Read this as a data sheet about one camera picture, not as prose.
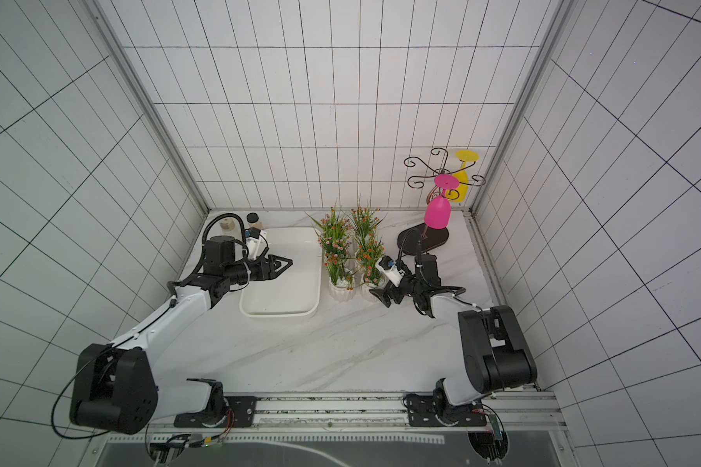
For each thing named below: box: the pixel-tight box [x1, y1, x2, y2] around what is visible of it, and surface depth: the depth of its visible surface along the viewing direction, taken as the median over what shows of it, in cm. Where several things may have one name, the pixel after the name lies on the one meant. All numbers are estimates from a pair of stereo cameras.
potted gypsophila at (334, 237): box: [304, 204, 358, 302], surface depth 94 cm
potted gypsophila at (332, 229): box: [304, 206, 353, 246], surface depth 99 cm
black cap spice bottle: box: [246, 212, 259, 228], surface depth 106 cm
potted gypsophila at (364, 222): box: [349, 206, 388, 246], surface depth 102 cm
